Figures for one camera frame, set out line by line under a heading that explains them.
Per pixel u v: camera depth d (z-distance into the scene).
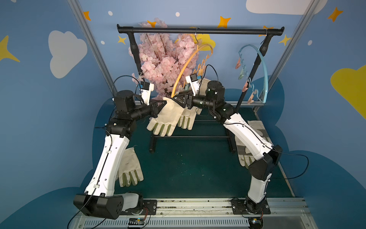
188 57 0.60
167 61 0.73
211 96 0.55
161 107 0.64
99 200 0.37
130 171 0.86
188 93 0.59
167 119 0.72
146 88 0.55
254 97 0.66
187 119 0.86
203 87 0.58
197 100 0.60
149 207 0.74
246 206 0.66
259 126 1.11
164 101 0.64
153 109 0.56
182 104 0.61
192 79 0.58
